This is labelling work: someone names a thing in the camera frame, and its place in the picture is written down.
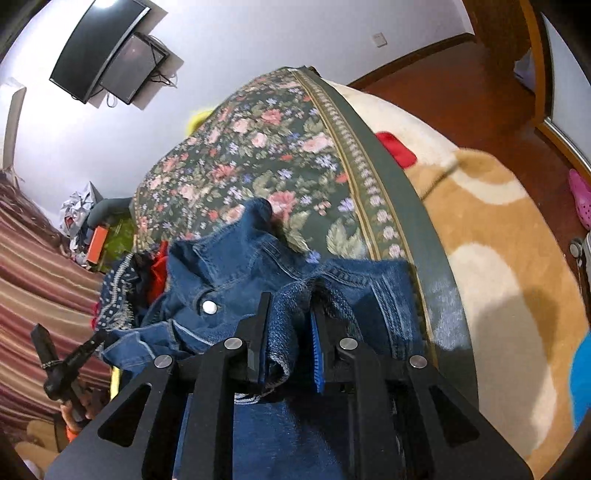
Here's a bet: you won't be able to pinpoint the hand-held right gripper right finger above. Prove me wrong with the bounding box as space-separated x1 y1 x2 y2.
310 305 532 480

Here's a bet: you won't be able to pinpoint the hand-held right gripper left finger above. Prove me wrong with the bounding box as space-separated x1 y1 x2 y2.
44 291 273 480

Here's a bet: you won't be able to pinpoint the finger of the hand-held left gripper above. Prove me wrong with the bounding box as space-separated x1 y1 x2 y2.
65 330 112 369
30 323 55 371

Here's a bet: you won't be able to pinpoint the blue denim jacket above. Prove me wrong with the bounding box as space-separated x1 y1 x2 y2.
98 198 426 480

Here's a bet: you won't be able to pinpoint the person's left hand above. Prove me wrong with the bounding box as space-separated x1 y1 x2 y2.
59 392 102 431

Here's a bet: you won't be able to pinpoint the striped brown curtain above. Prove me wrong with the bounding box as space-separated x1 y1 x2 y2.
0 174 112 446

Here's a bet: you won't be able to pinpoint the black white patterned cloth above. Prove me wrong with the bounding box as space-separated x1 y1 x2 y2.
93 251 154 329

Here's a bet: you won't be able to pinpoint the orange box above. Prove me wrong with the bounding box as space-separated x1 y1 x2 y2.
87 224 110 265

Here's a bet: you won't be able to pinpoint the red garment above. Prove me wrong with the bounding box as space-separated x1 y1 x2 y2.
148 240 175 283

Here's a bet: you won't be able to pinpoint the green patterned cloth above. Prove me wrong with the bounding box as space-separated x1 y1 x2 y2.
103 219 137 260

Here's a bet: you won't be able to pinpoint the crumpled grey white bags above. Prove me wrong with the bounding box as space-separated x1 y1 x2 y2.
59 181 100 237

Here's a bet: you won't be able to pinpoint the dark grey cushion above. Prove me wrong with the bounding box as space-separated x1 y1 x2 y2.
88 197 136 228

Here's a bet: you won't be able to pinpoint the dark floral bedspread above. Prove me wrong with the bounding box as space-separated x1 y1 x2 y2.
131 66 479 403

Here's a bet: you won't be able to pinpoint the beige plush blanket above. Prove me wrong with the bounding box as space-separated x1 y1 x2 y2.
323 80 579 478

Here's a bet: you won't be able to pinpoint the red cloth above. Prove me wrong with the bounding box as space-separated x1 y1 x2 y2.
374 131 419 171

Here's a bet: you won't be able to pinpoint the white air conditioner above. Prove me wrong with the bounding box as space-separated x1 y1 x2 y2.
0 78 28 175

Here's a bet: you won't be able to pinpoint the yellow fluffy item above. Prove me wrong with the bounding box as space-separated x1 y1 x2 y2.
187 108 216 136

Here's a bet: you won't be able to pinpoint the blue cloth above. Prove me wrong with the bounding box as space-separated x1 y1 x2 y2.
569 336 591 431

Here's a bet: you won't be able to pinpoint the grey caster wheel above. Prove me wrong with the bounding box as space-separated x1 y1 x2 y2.
569 231 591 269

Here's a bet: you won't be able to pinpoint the pink slipper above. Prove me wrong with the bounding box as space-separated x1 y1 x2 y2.
567 168 591 232

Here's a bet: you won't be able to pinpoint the pale plastic bag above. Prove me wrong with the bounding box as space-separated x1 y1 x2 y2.
514 45 537 87

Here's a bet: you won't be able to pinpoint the brown wooden door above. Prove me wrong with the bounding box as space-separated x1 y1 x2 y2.
462 0 533 48

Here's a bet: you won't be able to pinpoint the black monitor cable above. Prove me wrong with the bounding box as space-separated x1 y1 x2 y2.
151 68 179 89

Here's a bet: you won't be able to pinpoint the small black wall monitor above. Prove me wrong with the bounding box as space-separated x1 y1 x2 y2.
98 32 170 106

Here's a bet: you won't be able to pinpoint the wall-mounted black television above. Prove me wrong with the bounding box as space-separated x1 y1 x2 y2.
49 0 152 104

